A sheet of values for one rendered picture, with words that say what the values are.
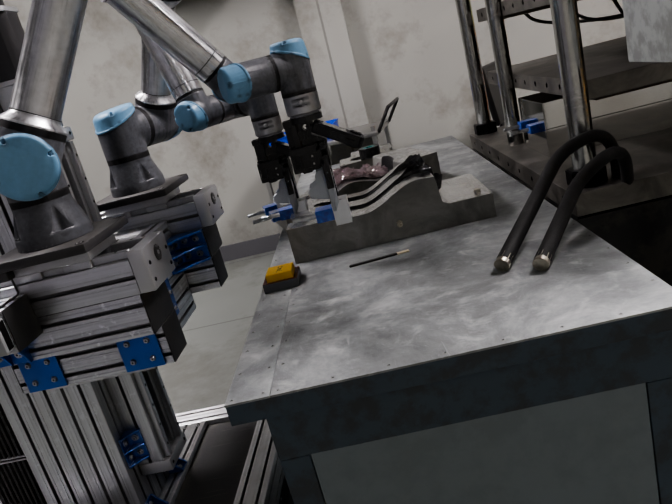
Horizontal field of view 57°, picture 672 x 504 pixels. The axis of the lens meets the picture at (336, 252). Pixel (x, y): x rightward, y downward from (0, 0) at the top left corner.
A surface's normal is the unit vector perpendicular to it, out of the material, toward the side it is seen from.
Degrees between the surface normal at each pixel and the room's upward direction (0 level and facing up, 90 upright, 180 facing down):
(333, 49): 90
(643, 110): 90
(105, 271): 90
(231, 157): 90
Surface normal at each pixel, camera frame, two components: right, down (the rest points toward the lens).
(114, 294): -0.04, 0.31
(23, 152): 0.37, 0.30
